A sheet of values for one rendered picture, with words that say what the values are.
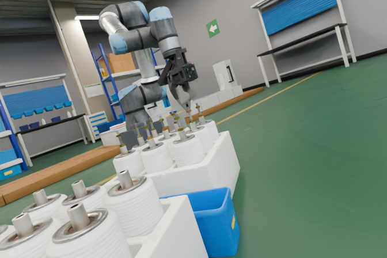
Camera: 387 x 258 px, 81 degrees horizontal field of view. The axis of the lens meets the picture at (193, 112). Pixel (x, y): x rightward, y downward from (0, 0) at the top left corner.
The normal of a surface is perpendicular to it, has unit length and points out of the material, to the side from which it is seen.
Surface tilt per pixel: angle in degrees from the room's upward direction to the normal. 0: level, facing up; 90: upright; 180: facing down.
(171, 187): 90
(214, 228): 92
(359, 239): 0
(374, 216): 0
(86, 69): 90
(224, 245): 92
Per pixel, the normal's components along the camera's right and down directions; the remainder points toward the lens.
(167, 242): 0.91, -0.27
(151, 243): -0.31, -0.95
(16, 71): 0.65, -0.15
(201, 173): -0.30, 0.18
